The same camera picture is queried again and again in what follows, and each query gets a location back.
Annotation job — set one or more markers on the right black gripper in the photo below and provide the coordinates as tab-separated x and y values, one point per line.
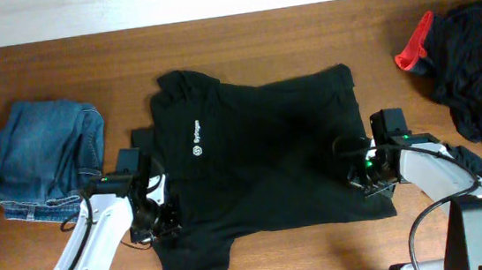
354	181

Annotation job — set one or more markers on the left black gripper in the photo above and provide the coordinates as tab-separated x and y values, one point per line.
168	224

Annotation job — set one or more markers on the black t-shirt with logo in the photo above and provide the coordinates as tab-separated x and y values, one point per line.
244	159

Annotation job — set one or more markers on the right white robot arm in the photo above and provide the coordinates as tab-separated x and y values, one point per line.
395	155

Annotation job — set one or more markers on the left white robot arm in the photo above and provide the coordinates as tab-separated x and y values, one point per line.
105	213

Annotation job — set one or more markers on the folded blue denim jeans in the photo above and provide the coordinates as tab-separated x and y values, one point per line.
49	150

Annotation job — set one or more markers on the black garment with red trim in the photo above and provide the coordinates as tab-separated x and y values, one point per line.
447	48

